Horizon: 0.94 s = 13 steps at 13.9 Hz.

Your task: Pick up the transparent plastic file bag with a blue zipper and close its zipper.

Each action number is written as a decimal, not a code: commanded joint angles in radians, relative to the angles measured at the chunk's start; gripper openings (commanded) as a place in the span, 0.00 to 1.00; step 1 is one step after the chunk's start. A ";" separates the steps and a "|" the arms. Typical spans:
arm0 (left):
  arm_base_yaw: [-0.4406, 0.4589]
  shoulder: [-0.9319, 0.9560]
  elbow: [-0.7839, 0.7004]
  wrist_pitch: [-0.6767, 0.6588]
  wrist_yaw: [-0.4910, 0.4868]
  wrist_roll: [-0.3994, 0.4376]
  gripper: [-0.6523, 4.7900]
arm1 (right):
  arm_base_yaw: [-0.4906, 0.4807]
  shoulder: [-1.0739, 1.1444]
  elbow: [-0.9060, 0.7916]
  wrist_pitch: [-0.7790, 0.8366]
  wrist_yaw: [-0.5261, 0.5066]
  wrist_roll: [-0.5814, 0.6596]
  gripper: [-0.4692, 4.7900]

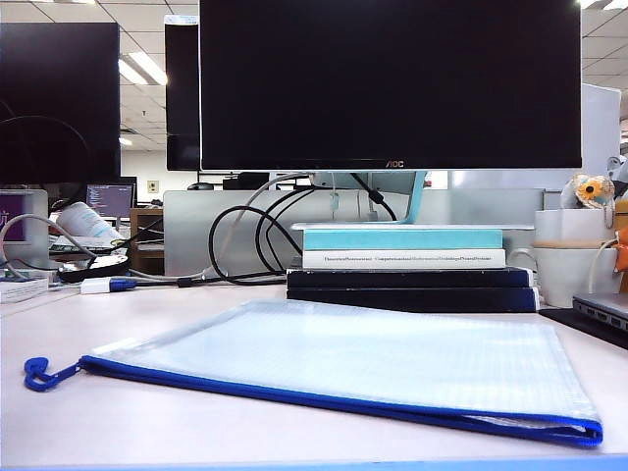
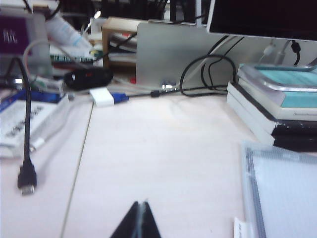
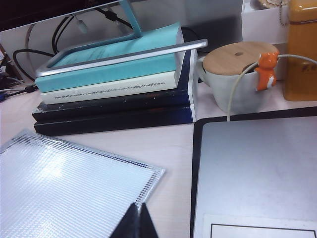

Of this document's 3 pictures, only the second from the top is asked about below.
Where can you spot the black cover thick book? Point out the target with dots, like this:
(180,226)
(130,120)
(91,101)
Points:
(255,132)
(250,111)

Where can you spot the purple and grey box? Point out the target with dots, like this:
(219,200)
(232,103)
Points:
(12,34)

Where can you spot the black rounded device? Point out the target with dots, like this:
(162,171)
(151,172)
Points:
(86,79)

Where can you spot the small white green carton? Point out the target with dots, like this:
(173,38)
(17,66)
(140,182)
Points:
(49,85)

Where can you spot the green printed book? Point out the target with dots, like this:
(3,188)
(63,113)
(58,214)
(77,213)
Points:
(71,59)

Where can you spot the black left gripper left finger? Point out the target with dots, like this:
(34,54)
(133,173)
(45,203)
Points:
(128,228)

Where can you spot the white plastic tube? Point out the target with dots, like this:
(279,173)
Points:
(64,31)

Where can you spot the white papers stack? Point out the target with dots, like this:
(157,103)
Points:
(15,124)

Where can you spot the transparent mesh file bag blue zipper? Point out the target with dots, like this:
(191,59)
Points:
(284,193)

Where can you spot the silver metal stand plate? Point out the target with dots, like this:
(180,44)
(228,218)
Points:
(163,54)

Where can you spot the blue VGA plug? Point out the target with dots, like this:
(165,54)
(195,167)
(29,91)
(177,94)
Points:
(119,98)

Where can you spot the white video adapter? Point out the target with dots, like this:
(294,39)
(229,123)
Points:
(101,96)

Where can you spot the teal book with clear cover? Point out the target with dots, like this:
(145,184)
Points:
(284,74)

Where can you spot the shiny metal knob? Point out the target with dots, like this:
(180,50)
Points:
(168,85)

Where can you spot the wooden desk organizer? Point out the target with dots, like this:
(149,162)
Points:
(106,37)

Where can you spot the white and teal paperback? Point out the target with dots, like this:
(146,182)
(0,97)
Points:
(299,104)

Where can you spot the black computer monitor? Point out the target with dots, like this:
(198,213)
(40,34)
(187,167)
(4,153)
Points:
(260,15)

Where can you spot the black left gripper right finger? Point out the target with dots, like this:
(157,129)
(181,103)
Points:
(148,228)

